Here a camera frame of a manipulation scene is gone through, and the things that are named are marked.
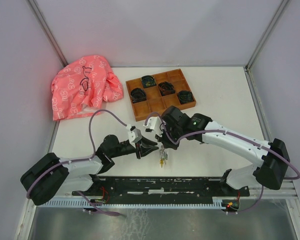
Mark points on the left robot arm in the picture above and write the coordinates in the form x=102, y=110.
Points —
x=54, y=176

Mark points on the pink patterned cloth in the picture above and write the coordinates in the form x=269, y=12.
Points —
x=80, y=89

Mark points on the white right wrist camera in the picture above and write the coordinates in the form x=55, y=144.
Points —
x=153, y=125

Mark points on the yellow key tag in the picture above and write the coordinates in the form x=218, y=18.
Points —
x=162, y=163

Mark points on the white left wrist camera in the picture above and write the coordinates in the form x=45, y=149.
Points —
x=134, y=134

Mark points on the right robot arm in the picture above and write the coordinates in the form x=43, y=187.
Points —
x=268, y=159

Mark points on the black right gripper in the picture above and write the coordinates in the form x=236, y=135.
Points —
x=165, y=142

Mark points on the wooden compartment tray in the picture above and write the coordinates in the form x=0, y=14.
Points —
x=154, y=101

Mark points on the metal keyring with yellow grip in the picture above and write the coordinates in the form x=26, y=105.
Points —
x=163, y=154

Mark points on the white cable duct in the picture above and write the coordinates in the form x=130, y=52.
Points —
x=59, y=202

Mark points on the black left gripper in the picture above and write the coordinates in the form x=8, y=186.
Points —
x=144, y=151

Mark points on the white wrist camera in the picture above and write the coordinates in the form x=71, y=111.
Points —
x=153, y=125
x=134, y=134

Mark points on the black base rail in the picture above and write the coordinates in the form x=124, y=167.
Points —
x=144, y=189

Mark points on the dark rolled tie orange flowers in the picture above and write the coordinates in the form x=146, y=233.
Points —
x=166, y=88

